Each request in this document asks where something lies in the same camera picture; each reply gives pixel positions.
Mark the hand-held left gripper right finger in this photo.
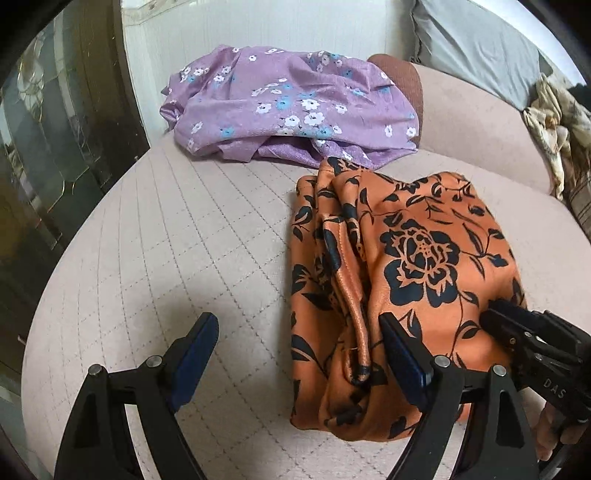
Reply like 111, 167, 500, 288
378, 311, 541, 480

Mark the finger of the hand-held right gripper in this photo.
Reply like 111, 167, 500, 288
480, 299, 532, 356

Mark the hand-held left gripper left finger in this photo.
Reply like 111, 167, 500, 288
54, 311, 220, 480

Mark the orange black floral top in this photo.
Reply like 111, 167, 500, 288
288, 157, 529, 444

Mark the person's right hand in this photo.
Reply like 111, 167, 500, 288
536, 399, 591, 462

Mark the pink quilted bed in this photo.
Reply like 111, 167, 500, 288
21, 148, 591, 480

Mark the striped brown floral quilt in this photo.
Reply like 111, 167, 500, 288
567, 185, 591, 217

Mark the pink bolster cushion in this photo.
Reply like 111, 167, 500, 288
367, 54, 561, 199

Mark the beige floral blanket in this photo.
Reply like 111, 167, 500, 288
523, 74, 591, 201

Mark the black cloth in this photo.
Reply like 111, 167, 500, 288
568, 83, 591, 121

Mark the wooden door with glass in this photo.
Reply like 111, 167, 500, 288
0, 0, 153, 402

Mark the grey pillow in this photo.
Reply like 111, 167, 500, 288
411, 0, 555, 112

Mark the purple floral garment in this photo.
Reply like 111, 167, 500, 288
159, 45, 421, 169

